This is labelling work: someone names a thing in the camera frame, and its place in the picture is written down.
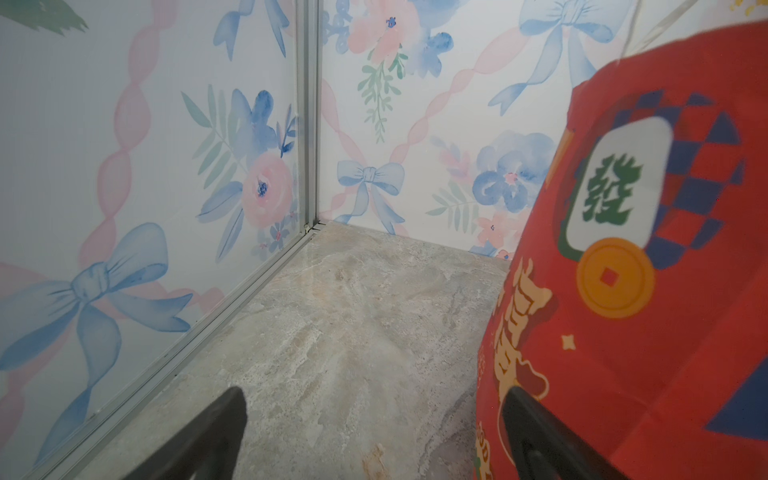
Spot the red pink paper bag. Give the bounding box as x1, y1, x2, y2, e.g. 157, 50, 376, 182
473, 1, 767, 479

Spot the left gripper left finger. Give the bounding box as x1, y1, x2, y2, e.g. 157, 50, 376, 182
126, 386, 247, 479

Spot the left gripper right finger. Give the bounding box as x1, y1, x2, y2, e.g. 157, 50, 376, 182
502, 386, 627, 480

